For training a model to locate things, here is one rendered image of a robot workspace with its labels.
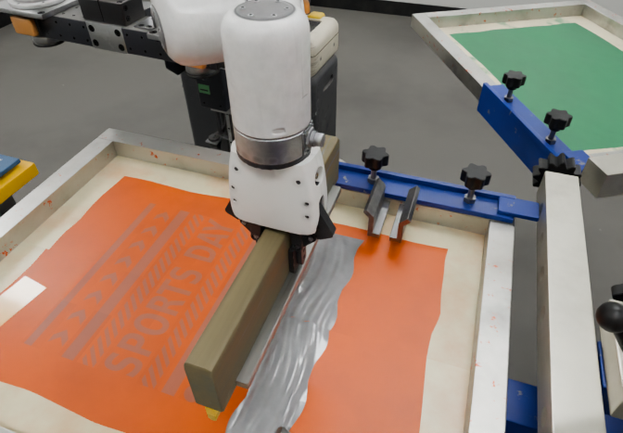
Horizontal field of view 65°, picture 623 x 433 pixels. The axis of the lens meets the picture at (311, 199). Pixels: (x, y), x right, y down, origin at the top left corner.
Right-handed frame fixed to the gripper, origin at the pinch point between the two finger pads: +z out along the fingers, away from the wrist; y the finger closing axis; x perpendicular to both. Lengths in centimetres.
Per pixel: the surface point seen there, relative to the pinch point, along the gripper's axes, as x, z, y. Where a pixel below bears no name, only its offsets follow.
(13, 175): -13, 14, 62
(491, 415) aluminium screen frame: 6.9, 10.2, -27.1
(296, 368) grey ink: 6.9, 13.4, -4.1
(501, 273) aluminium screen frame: -14.4, 10.3, -27.0
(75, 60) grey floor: -219, 111, 256
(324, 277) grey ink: -8.1, 13.3, -2.8
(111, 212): -10.4, 14.0, 36.8
